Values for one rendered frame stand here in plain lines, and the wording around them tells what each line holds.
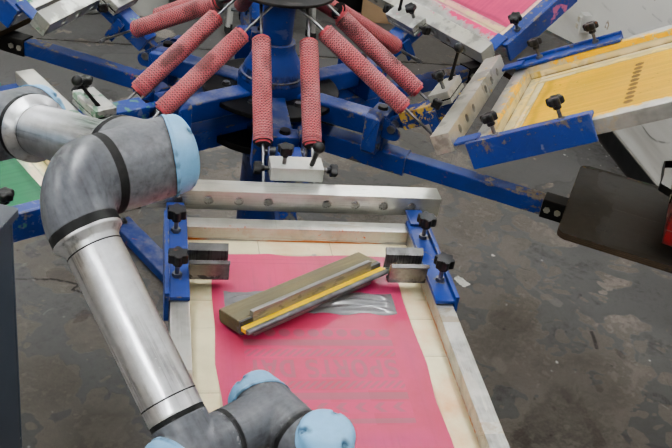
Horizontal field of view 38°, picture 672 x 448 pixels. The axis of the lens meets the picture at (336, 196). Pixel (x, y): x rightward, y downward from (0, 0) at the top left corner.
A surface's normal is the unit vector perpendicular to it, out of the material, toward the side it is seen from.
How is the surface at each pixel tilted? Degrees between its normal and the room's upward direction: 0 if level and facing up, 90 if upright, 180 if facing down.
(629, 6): 90
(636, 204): 0
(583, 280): 0
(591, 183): 0
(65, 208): 47
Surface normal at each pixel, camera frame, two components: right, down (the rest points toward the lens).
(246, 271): 0.14, -0.84
